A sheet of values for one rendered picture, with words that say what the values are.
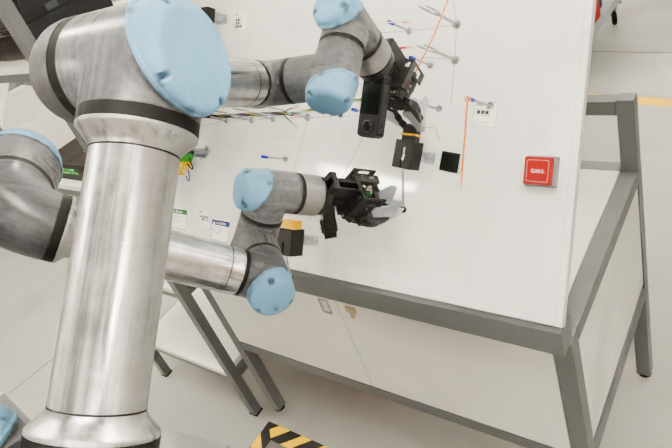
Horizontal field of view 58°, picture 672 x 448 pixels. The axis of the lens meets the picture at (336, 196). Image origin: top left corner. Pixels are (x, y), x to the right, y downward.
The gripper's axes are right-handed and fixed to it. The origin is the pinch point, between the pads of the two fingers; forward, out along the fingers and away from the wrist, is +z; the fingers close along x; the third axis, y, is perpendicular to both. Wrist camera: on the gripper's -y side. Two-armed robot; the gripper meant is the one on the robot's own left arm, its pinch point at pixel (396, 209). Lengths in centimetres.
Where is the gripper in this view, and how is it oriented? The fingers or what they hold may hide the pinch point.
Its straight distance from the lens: 122.9
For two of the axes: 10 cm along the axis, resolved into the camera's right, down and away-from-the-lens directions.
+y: 4.9, -5.6, -6.7
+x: -2.5, -8.2, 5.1
